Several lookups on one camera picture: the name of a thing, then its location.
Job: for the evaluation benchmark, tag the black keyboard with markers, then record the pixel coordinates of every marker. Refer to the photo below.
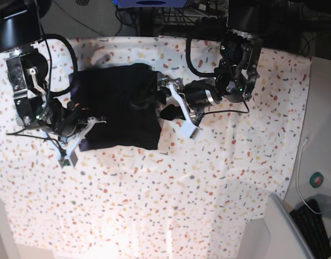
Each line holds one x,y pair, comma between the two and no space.
312,229

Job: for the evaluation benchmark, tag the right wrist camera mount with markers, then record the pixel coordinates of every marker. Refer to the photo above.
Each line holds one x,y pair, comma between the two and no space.
69,139

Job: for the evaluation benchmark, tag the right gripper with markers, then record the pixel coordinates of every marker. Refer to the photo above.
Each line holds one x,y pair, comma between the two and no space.
64,121

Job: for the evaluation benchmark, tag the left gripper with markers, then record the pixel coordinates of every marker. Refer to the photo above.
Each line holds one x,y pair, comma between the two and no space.
200,94

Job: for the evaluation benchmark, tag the green tape roll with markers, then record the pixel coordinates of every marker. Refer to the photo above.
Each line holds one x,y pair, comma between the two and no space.
316,180

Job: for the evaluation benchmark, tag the black t-shirt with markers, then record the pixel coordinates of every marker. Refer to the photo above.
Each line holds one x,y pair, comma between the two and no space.
126,97

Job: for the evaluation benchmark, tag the terrazzo pattern tablecloth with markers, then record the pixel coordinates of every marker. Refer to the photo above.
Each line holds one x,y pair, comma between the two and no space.
187,199

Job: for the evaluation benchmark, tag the blue device top edge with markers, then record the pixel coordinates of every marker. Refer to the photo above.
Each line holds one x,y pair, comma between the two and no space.
152,3

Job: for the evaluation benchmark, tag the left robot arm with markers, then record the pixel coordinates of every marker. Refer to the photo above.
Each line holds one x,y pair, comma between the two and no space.
235,76

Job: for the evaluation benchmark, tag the grey laptop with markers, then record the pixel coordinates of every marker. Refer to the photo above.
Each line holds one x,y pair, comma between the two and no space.
286,240

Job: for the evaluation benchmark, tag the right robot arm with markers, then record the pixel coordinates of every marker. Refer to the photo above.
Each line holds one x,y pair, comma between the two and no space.
29,72

